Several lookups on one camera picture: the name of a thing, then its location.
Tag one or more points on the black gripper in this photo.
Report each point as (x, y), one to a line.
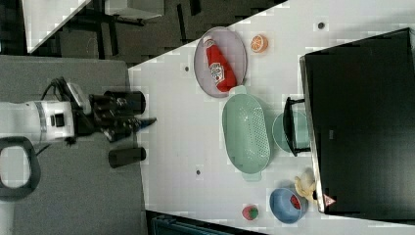
(92, 113)

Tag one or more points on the mint green strainer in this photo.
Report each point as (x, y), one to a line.
(245, 134)

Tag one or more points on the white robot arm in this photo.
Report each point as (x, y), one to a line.
(42, 121)

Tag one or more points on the black cylinder holder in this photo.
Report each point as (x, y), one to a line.
(127, 103)
(126, 156)

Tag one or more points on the red ketchup bottle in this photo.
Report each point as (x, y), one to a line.
(220, 70)

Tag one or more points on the grey round plate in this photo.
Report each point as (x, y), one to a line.
(233, 50)

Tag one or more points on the red strawberry toy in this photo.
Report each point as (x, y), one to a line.
(250, 212)

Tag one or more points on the orange slice toy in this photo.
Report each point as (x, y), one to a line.
(259, 43)

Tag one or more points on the blue bowl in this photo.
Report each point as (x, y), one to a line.
(281, 207)

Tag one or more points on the red fruit in bowl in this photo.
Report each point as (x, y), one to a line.
(295, 202)

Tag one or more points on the peeled banana toy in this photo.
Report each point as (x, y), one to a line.
(305, 186)

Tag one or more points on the black toaster oven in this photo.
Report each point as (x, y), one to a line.
(360, 110)

